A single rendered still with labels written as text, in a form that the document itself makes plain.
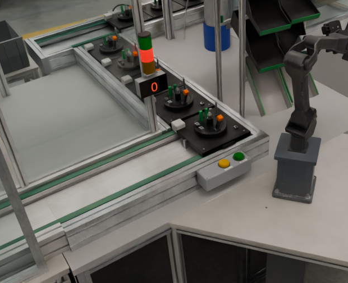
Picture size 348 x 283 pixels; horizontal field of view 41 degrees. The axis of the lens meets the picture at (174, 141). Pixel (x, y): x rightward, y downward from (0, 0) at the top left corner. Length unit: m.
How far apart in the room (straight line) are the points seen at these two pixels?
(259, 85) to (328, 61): 1.13
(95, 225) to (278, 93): 0.95
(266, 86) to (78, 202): 0.92
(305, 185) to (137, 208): 0.61
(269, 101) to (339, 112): 0.41
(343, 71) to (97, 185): 1.97
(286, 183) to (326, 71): 1.49
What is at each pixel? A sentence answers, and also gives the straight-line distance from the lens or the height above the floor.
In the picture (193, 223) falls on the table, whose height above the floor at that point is 0.86.
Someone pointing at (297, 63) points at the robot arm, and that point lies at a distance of 1.47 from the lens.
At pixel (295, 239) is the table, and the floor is 0.86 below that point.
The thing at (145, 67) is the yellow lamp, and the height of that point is 1.29.
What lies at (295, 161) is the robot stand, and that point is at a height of 1.05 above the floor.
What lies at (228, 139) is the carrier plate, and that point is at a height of 0.97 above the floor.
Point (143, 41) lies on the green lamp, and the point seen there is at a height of 1.40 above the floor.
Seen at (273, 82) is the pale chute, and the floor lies 1.08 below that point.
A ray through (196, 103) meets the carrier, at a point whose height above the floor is 0.97.
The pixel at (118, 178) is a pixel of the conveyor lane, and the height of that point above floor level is 0.92.
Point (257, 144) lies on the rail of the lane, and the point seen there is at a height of 0.94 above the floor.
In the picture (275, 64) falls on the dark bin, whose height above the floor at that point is 1.20.
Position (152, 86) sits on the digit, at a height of 1.21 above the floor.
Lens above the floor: 2.12
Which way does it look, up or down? 37 degrees down
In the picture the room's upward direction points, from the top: 6 degrees counter-clockwise
